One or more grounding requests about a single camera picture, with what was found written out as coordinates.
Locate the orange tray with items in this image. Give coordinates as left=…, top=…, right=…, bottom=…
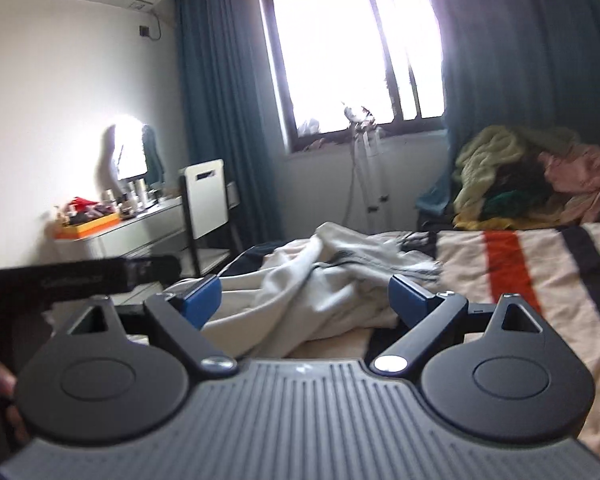
left=54, top=214, right=121, bottom=240

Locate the left teal curtain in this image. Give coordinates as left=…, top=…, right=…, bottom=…
left=174, top=0, right=283, bottom=246

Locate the window with dark frame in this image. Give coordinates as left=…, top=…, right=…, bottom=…
left=261, top=0, right=445, bottom=152

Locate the white zip-up jacket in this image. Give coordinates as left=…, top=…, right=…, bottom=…
left=164, top=221, right=444, bottom=360

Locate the white tripod stand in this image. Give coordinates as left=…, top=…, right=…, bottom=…
left=342, top=104, right=393, bottom=233

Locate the pink garment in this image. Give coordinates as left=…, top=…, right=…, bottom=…
left=538, top=144, right=600, bottom=224

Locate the yellow-green knitted garment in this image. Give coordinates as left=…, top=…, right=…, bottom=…
left=454, top=125, right=526, bottom=221

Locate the white chair with black frame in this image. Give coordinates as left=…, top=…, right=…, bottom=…
left=178, top=159, right=242, bottom=278

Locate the dark clothes pile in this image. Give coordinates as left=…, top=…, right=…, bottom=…
left=418, top=126, right=600, bottom=231

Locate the lit vanity mirror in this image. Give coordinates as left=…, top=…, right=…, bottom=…
left=96, top=116, right=148, bottom=196

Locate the teal curtain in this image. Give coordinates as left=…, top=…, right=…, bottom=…
left=174, top=0, right=283, bottom=246
left=409, top=0, right=600, bottom=162

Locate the striped cream orange black blanket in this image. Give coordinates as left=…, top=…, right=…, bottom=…
left=220, top=220, right=600, bottom=466

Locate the right teal curtain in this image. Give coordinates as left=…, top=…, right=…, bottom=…
left=409, top=0, right=600, bottom=162

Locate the white dresser desk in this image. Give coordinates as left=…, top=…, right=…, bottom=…
left=55, top=197, right=190, bottom=273

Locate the right hand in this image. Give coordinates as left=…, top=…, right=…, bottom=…
left=0, top=361, right=30, bottom=446

